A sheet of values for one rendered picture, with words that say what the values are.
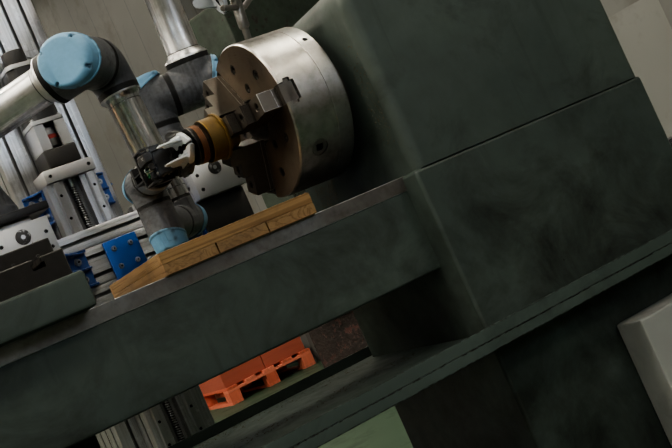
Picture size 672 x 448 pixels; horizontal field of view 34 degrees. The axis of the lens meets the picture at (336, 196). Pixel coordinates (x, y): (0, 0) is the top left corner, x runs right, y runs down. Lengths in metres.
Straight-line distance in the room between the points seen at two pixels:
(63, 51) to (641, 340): 1.28
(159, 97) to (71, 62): 0.52
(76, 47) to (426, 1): 0.72
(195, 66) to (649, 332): 1.33
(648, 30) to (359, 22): 3.81
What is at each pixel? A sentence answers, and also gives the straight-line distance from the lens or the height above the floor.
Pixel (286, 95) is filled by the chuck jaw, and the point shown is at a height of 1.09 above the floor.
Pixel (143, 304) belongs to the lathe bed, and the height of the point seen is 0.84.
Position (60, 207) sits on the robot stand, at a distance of 2.75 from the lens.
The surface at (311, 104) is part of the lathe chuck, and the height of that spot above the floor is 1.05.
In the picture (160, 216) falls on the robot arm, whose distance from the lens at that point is 2.27.
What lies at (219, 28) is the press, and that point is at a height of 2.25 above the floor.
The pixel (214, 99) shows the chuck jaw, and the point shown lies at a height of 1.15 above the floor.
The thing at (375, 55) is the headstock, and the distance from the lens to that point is 2.02.
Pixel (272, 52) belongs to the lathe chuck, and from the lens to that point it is 2.05.
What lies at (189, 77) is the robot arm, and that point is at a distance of 2.80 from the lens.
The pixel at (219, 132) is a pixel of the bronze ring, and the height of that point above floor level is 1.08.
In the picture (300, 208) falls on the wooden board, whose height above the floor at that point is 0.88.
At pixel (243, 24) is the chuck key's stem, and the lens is 2.14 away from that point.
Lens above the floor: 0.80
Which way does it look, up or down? 2 degrees up
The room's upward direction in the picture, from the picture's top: 24 degrees counter-clockwise
